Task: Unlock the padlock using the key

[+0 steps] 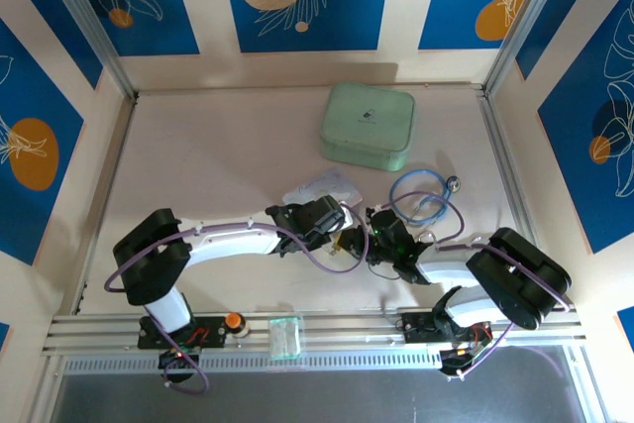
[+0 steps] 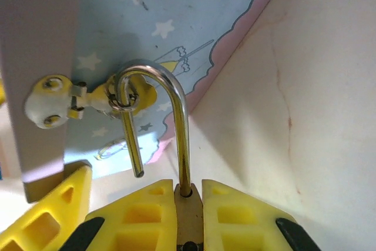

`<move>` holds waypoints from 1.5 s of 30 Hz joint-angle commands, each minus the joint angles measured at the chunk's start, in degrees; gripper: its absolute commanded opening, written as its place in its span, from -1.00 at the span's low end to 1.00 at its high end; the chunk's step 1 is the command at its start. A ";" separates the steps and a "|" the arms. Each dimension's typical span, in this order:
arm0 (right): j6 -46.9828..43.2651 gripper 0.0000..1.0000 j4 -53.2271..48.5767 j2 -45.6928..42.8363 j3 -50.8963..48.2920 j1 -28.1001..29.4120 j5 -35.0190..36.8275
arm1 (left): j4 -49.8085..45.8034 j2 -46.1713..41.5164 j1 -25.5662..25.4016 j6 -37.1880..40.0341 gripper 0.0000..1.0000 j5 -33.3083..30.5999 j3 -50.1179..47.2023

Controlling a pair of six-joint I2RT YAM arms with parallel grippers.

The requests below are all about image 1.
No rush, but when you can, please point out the clear plastic bag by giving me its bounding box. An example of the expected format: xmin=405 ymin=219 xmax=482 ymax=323
xmin=281 ymin=165 xmax=367 ymax=210

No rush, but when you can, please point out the light blue stethoscope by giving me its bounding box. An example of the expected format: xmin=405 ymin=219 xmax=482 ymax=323
xmin=388 ymin=167 xmax=465 ymax=226

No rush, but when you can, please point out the small clear plastic cube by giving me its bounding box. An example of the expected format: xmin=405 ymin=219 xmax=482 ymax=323
xmin=267 ymin=315 xmax=303 ymax=361

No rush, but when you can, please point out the mint green square case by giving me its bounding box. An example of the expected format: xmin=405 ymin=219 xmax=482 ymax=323
xmin=316 ymin=82 xmax=418 ymax=172

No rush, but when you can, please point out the orange round button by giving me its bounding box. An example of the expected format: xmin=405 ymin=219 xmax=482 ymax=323
xmin=224 ymin=312 xmax=253 ymax=339

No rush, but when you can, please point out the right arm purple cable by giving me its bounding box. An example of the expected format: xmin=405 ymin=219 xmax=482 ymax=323
xmin=378 ymin=191 xmax=575 ymax=379

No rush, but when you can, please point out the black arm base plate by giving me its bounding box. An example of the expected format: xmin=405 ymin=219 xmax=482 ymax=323
xmin=399 ymin=312 xmax=496 ymax=346
xmin=137 ymin=314 xmax=230 ymax=351

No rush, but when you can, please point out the aluminium front rail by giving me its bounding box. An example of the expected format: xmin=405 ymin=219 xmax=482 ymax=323
xmin=42 ymin=310 xmax=591 ymax=375

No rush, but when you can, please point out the aluminium side rail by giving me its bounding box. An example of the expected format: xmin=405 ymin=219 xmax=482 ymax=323
xmin=72 ymin=93 xmax=139 ymax=316
xmin=475 ymin=88 xmax=542 ymax=246

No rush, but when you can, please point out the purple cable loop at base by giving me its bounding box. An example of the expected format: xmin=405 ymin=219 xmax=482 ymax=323
xmin=161 ymin=343 xmax=213 ymax=397

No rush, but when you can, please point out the aluminium frame post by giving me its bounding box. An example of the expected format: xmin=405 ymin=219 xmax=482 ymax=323
xmin=35 ymin=0 xmax=139 ymax=99
xmin=483 ymin=0 xmax=581 ymax=96

